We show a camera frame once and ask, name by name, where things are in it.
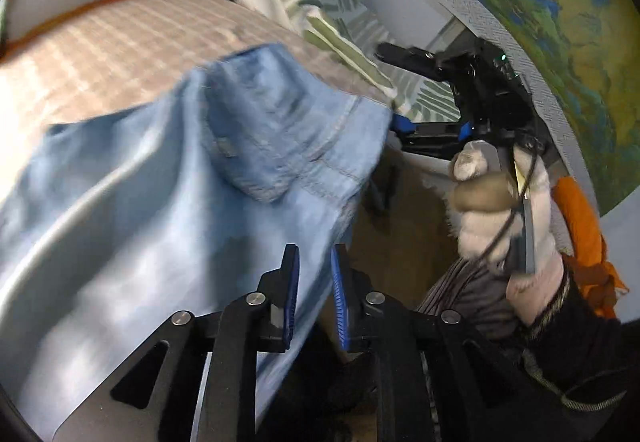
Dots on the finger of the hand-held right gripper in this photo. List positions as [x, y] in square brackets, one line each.
[401, 123]
[410, 58]

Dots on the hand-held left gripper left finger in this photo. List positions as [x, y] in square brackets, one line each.
[292, 292]

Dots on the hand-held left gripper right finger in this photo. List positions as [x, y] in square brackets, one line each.
[341, 297]

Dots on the light blue denim pants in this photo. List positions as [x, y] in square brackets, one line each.
[150, 197]

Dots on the person's right forearm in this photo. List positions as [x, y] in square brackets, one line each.
[575, 347]

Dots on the person's right hand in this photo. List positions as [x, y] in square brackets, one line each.
[480, 167]

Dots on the green striped cushion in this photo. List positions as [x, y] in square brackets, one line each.
[345, 50]

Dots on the grey striped garment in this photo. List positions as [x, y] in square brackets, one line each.
[465, 297]

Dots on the plain orange cloth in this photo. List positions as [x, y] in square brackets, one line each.
[582, 222]

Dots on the beige checked bedspread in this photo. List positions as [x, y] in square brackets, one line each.
[125, 37]

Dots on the landscape wall poster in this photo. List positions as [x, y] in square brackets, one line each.
[560, 22]

